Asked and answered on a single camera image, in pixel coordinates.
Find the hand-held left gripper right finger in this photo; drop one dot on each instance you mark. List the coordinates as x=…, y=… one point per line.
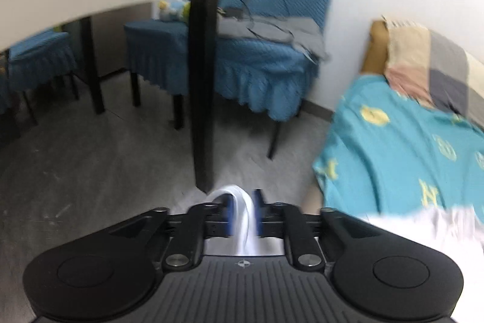
x=258, y=213

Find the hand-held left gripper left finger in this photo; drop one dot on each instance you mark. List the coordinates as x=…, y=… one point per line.
x=227, y=217

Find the white garment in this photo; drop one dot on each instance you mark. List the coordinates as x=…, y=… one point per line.
x=238, y=217

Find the blue covered chair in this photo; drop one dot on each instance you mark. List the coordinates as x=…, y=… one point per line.
x=264, y=73
x=37, y=58
x=158, y=54

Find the teal printed bed sheet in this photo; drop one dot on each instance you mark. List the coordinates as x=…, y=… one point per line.
x=393, y=149

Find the grey cloth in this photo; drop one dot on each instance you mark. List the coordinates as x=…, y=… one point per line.
x=272, y=29

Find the brown bed headboard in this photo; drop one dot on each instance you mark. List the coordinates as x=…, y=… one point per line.
x=374, y=50

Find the yellow green plush toy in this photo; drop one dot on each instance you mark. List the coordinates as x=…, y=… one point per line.
x=172, y=9

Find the plaid blanket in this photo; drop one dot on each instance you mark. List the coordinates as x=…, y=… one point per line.
x=435, y=65

